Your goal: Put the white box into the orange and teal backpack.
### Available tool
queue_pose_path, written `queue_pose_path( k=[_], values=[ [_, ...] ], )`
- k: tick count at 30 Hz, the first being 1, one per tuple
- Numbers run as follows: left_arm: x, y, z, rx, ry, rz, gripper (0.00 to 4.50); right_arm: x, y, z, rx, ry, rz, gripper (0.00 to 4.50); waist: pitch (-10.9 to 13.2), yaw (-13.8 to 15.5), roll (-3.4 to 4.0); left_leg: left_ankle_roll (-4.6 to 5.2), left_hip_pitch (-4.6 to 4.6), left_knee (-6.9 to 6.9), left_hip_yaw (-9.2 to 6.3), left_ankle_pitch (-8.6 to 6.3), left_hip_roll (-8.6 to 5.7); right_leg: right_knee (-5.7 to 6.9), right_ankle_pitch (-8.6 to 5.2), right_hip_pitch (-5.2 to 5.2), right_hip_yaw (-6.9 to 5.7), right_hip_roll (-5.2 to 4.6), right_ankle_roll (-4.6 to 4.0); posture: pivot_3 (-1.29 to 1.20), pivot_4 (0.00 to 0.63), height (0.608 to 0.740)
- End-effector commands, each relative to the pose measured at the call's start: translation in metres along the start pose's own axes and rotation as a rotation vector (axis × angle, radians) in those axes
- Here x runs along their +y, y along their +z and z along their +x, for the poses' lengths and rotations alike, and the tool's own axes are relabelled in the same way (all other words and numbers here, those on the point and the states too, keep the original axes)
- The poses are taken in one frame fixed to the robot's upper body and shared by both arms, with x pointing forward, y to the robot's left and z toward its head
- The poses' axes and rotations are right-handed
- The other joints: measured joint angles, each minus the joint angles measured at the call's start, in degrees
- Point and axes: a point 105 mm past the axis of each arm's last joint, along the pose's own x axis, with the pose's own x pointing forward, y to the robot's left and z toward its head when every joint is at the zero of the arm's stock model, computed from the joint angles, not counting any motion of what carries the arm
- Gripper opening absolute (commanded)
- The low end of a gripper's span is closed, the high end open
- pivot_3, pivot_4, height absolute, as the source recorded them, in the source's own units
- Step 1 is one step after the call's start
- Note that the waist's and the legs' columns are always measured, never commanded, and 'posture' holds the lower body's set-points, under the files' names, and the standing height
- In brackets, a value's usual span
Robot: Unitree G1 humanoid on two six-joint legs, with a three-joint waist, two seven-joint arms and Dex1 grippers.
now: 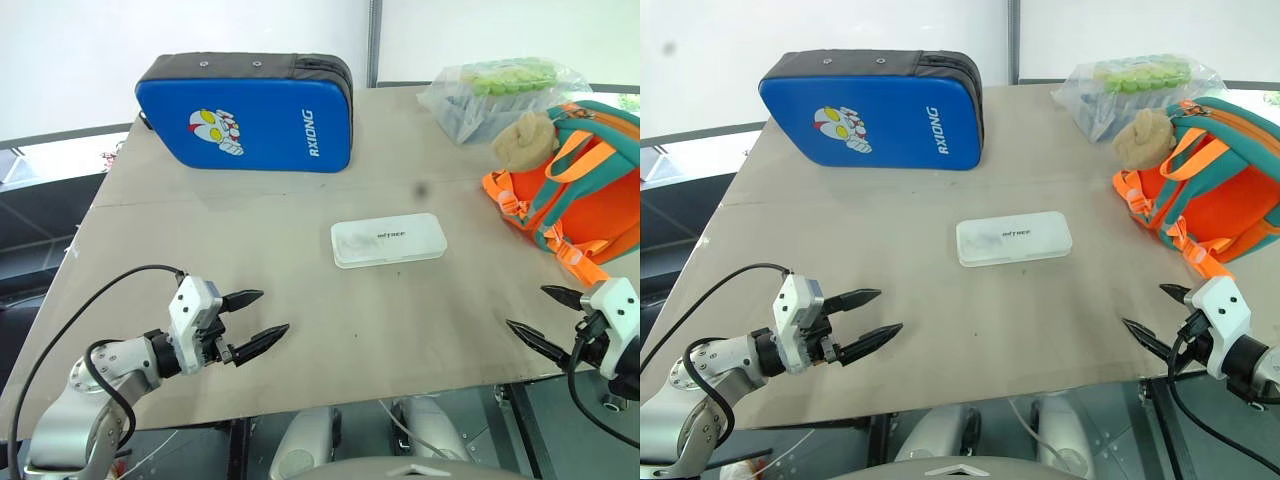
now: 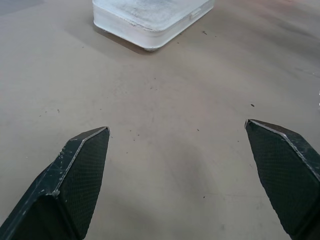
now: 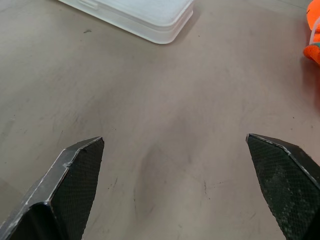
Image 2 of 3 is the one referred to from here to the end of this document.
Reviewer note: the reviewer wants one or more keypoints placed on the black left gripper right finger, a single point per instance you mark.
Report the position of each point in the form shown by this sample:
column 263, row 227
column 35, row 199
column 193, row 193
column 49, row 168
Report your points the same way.
column 282, row 175

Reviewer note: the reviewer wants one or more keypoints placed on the white plastic box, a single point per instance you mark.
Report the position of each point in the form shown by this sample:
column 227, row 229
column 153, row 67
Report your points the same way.
column 150, row 18

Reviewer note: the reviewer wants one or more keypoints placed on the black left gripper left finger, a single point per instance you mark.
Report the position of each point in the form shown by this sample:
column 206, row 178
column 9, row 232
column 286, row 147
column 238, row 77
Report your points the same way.
column 75, row 182

